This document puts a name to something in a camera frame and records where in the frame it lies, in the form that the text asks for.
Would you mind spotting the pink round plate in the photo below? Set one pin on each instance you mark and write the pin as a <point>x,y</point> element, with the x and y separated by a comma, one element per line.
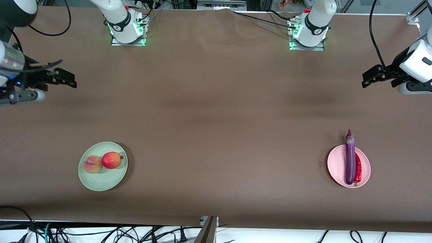
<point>337,165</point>

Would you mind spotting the grey device box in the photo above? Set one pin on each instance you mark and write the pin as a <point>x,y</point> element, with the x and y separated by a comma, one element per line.
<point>221,4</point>

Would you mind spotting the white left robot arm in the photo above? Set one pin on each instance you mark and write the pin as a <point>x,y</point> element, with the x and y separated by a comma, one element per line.
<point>315,20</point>

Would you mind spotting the red chili pepper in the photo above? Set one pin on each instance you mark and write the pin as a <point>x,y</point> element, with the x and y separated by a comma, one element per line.
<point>358,172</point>

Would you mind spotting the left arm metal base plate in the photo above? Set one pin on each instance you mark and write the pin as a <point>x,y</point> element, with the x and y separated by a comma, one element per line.
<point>319,49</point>

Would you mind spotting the dark brown post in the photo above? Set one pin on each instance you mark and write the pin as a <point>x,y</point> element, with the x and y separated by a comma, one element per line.
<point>207,233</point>

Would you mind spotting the aluminium frame profile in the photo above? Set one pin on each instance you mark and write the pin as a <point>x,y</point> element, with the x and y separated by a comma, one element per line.
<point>413,17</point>

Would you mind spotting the brown table cover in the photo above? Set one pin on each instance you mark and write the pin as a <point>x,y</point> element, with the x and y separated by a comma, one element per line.
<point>216,189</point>

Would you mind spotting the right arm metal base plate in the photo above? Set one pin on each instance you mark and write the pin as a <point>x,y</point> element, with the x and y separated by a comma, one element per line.
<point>128,44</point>

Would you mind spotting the yellow-red peach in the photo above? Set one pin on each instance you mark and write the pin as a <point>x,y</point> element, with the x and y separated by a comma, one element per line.
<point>92,164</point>

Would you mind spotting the light green round plate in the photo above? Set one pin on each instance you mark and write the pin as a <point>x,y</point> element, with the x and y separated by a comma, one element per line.
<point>103,180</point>

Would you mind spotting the purple eggplant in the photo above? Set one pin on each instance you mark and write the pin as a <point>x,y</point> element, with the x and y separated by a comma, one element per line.
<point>350,158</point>

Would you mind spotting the red pomegranate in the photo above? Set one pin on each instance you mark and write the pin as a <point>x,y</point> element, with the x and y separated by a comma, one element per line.
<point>111,160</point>

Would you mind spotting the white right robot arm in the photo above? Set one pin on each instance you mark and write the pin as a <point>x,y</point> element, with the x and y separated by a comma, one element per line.
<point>118,17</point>

